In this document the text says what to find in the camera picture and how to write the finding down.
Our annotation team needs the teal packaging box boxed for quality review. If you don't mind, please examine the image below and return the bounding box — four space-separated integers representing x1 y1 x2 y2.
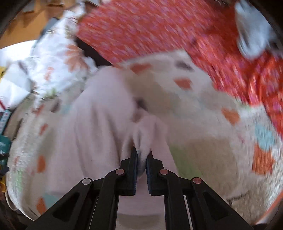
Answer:
0 135 11 177

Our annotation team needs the white paper shopping bag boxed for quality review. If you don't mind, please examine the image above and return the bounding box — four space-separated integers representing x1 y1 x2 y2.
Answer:
1 61 32 112

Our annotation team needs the light blue paint set box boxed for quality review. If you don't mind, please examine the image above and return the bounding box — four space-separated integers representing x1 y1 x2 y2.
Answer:
0 110 11 135

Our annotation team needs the pale pink printed shirt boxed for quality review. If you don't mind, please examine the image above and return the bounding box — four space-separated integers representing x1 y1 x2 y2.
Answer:
46 67 177 216

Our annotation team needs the wooden spindle headboard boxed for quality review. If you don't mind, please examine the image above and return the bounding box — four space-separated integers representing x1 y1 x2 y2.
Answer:
1 1 81 48

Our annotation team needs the red floral crumpled cloth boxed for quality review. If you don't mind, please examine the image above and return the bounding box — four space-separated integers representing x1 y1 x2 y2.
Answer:
187 37 283 138

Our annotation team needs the white floral pillow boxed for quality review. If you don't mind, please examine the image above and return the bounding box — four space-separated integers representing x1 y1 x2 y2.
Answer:
24 7 97 99

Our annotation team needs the grey white plush toy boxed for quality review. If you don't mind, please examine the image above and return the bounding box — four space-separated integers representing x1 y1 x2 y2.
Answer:
235 1 277 60

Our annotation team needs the quilted heart pattern bedspread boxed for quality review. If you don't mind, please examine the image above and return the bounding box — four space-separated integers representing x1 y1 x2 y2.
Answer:
5 50 282 224

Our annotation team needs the red floral pillow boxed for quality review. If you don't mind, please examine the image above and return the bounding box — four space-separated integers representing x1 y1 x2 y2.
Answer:
77 1 238 63

